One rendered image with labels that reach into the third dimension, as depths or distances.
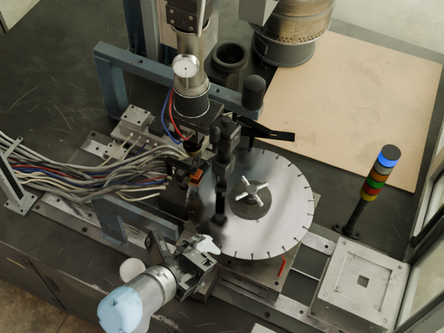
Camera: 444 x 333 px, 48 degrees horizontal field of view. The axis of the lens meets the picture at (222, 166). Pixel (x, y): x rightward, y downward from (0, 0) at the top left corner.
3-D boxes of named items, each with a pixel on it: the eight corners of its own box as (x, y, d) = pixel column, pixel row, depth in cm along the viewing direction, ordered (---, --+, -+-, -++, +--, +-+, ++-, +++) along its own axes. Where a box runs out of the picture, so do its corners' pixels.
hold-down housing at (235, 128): (237, 169, 121) (243, 117, 104) (226, 183, 118) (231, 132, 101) (218, 159, 122) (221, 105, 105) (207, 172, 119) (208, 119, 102)
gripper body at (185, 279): (205, 284, 110) (175, 310, 100) (176, 261, 113) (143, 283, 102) (219, 259, 107) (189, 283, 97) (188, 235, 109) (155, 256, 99)
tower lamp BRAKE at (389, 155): (398, 155, 117) (403, 148, 115) (394, 170, 115) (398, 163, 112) (380, 148, 118) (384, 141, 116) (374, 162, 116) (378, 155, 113)
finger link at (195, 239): (201, 249, 114) (180, 263, 107) (195, 244, 114) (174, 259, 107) (209, 233, 112) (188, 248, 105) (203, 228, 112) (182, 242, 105)
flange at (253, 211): (229, 219, 127) (229, 214, 125) (228, 181, 133) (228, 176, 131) (273, 219, 127) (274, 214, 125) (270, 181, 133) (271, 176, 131)
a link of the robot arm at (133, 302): (91, 330, 90) (95, 290, 87) (130, 302, 99) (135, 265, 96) (125, 350, 87) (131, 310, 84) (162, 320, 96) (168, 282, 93)
